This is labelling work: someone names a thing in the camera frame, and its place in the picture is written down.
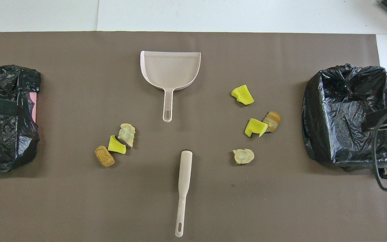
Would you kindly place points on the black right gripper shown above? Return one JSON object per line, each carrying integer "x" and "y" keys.
{"x": 378, "y": 121}

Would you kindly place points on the orange striped croissant toy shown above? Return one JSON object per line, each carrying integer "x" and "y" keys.
{"x": 273, "y": 120}

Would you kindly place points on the brown bread roll toy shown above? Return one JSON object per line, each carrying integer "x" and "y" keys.
{"x": 104, "y": 156}

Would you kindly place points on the yellow foam chunk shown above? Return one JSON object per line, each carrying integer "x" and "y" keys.
{"x": 254, "y": 127}
{"x": 116, "y": 145}
{"x": 244, "y": 95}

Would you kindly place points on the pale and orange croissant toy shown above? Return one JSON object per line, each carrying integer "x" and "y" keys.
{"x": 126, "y": 134}

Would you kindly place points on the pale pastry toy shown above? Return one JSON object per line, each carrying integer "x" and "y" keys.
{"x": 244, "y": 156}

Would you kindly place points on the beige plastic dustpan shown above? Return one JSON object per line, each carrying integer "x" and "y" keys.
{"x": 170, "y": 70}

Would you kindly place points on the beige hand brush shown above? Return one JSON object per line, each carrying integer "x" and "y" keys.
{"x": 185, "y": 168}

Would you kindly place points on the pink bin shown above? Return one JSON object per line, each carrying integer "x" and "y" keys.
{"x": 34, "y": 107}

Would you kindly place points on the black plastic trash bag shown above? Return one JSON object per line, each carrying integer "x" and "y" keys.
{"x": 334, "y": 111}
{"x": 2, "y": 141}

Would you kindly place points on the brown table mat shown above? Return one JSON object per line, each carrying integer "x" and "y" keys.
{"x": 79, "y": 201}

